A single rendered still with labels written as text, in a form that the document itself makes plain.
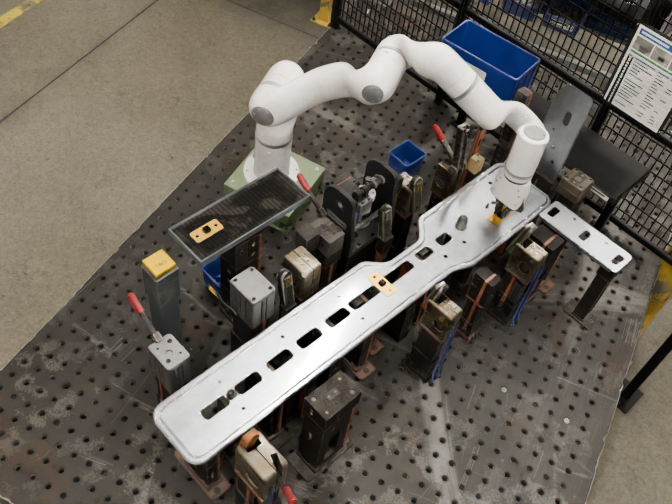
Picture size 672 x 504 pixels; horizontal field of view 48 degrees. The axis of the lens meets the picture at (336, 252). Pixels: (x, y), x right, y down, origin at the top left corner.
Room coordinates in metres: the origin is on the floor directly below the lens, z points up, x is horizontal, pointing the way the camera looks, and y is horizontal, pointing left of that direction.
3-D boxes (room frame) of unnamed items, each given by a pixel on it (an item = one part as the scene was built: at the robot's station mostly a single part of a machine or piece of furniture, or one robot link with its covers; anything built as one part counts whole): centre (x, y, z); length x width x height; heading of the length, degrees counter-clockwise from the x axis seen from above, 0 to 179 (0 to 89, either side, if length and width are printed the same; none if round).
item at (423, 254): (1.41, -0.25, 0.84); 0.12 x 0.05 x 0.29; 51
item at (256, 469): (0.69, 0.08, 0.88); 0.15 x 0.11 x 0.36; 51
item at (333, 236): (1.37, 0.03, 0.89); 0.13 x 0.11 x 0.38; 51
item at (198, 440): (1.25, -0.13, 1.00); 1.38 x 0.22 x 0.02; 141
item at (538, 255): (1.45, -0.56, 0.87); 0.12 x 0.09 x 0.35; 51
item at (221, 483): (0.78, 0.25, 0.84); 0.18 x 0.06 x 0.29; 51
